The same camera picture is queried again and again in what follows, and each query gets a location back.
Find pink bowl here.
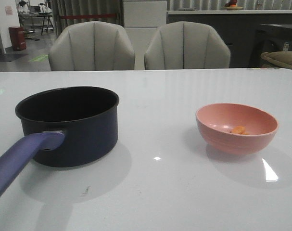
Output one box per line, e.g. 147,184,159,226
196,103,279,155

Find orange ham slices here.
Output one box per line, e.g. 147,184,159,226
230,126,249,135

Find dark blue saucepan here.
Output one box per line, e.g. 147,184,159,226
0,86,119,197

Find right beige chair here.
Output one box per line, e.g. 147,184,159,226
144,21,231,70

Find beige chair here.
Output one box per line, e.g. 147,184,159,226
144,21,231,70
49,21,135,71

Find left beige chair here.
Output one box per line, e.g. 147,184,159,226
49,21,135,71

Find white cabinet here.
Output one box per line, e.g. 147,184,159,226
123,0,167,70

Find grey counter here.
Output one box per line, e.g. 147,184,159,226
167,10,292,68

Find fruit plate on counter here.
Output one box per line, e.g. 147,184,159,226
223,0,243,10

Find red trash bin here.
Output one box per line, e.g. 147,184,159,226
8,26,26,51

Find background desk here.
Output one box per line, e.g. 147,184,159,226
18,12,54,35

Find beige cushion seat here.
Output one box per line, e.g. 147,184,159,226
260,51,292,70

